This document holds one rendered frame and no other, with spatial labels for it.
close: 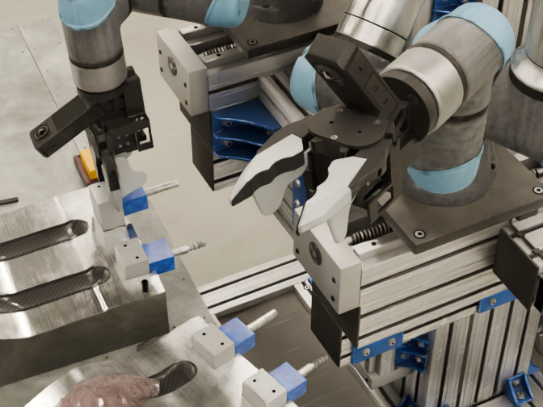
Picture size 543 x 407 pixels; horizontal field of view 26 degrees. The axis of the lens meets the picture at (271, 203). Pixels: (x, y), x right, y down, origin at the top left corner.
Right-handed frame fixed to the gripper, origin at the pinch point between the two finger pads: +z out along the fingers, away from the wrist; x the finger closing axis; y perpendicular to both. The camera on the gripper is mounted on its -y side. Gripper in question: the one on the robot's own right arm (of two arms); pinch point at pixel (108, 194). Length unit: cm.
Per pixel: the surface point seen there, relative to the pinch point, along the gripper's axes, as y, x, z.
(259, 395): 7.2, -39.6, 7.5
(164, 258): 3.8, -12.9, 3.9
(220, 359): 5.2, -30.6, 8.6
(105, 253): -3.5, -7.2, 4.8
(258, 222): 52, 81, 93
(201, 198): 42, 96, 91
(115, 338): -6.2, -17.5, 11.7
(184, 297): 6.2, -11.5, 14.4
